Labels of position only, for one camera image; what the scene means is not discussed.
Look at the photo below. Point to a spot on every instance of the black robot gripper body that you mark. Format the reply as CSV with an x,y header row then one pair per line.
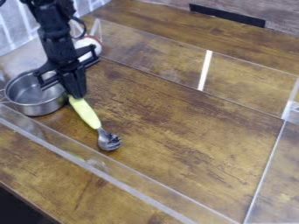
x,y
83,56

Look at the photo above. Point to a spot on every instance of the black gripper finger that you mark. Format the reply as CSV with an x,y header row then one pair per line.
x,y
74,80

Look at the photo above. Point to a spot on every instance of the green handled metal spoon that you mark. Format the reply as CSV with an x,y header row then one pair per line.
x,y
109,141

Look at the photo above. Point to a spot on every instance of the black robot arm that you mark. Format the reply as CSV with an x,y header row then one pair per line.
x,y
53,15

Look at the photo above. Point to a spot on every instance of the small silver metal pot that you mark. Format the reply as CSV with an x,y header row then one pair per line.
x,y
33,101

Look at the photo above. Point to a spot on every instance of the clear acrylic front barrier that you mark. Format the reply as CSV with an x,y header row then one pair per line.
x,y
178,205

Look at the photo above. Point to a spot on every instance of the clear acrylic barrier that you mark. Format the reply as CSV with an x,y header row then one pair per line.
x,y
275,203
178,205
255,86

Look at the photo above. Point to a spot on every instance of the black bar on table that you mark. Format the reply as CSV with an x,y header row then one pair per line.
x,y
247,20

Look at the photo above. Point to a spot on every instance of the clear acrylic back barrier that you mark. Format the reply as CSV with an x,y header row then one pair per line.
x,y
255,86

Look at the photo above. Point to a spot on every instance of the clear acrylic right barrier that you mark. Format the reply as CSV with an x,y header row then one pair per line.
x,y
275,203

